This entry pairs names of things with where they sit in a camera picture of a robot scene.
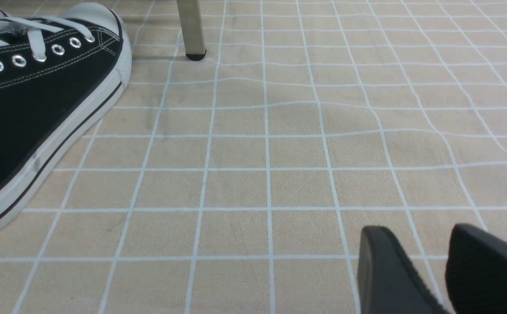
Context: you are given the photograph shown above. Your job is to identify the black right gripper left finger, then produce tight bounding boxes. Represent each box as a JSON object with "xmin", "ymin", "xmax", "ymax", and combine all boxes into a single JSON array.
[{"xmin": 357, "ymin": 225, "xmax": 450, "ymax": 314}]

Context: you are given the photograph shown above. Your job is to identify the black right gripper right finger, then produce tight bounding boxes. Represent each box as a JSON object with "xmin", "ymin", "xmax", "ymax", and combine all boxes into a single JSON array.
[{"xmin": 445, "ymin": 223, "xmax": 507, "ymax": 314}]

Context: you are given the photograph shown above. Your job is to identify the metal rack leg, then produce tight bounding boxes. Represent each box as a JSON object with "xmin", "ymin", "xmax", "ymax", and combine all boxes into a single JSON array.
[{"xmin": 176, "ymin": 0, "xmax": 206, "ymax": 61}]

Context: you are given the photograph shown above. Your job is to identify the black white canvas sneaker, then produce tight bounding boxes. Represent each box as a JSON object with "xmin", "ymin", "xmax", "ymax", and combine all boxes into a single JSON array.
[{"xmin": 0, "ymin": 2, "xmax": 133, "ymax": 230}]

